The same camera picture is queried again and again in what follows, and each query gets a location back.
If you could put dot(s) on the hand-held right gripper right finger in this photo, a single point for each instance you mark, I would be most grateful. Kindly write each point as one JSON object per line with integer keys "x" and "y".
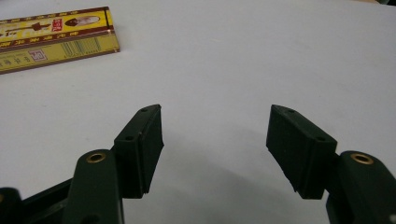
{"x": 305, "y": 155}

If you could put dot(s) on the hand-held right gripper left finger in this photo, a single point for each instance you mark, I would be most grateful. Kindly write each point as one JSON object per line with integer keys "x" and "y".
{"x": 137, "y": 155}

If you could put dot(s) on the yellow printed flat box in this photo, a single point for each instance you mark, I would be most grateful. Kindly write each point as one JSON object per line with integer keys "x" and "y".
{"x": 53, "y": 40}

